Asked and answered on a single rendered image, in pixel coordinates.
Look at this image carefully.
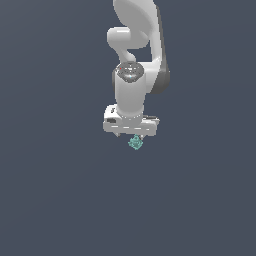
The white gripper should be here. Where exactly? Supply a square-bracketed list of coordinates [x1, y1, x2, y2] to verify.
[102, 104, 161, 140]

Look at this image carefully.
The small teal figurine object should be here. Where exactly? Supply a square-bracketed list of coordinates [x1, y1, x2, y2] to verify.
[128, 134, 145, 151]

